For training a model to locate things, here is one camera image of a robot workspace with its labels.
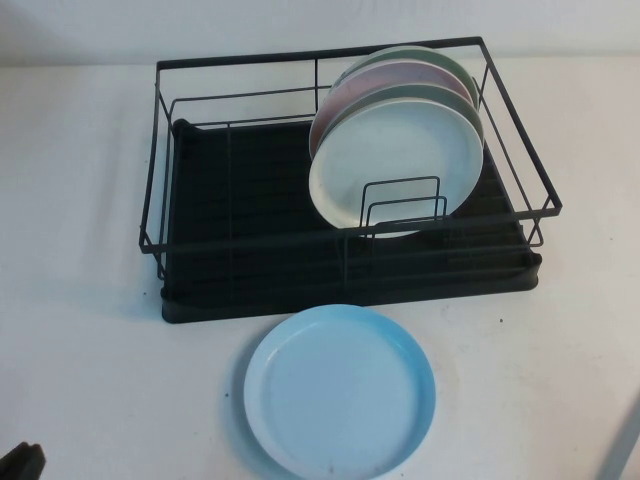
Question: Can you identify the mint green plate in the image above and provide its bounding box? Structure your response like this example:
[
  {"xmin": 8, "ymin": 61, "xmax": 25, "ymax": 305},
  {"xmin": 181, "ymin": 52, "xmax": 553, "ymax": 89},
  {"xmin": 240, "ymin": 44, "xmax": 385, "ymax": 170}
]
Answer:
[{"xmin": 344, "ymin": 44, "xmax": 480, "ymax": 96}]

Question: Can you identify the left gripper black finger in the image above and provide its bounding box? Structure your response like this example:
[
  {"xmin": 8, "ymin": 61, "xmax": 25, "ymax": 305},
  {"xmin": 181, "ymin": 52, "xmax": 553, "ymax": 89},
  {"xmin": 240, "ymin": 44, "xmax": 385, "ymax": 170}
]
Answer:
[
  {"xmin": 0, "ymin": 446, "xmax": 29, "ymax": 480},
  {"xmin": 24, "ymin": 442, "xmax": 47, "ymax": 480}
]

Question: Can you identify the black plastic drip tray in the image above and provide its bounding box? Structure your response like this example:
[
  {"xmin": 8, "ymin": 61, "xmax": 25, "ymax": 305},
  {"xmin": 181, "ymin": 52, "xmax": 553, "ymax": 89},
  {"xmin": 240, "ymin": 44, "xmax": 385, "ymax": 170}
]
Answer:
[{"xmin": 160, "ymin": 118, "xmax": 544, "ymax": 325}]

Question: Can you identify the pink plate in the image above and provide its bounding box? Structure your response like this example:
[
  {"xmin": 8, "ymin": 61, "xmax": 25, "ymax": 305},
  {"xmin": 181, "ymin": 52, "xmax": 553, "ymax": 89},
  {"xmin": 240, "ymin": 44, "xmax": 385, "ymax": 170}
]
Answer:
[{"xmin": 309, "ymin": 62, "xmax": 474, "ymax": 151}]

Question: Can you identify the black wire dish rack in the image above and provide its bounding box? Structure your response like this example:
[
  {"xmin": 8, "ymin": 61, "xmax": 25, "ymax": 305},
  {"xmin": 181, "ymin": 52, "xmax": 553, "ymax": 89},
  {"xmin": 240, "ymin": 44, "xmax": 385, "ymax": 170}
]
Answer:
[{"xmin": 137, "ymin": 35, "xmax": 565, "ymax": 281}]

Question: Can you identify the light blue plate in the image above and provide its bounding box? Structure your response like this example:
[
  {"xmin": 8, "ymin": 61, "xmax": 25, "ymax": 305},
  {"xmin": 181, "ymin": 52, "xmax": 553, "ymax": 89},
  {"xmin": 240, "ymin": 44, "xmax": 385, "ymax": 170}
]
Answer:
[{"xmin": 243, "ymin": 304, "xmax": 438, "ymax": 475}]

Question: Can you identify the cream white plate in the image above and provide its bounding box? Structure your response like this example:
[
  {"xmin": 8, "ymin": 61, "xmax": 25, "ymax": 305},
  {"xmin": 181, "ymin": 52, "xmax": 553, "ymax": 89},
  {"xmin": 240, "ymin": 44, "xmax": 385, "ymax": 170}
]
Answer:
[{"xmin": 308, "ymin": 95, "xmax": 485, "ymax": 239}]

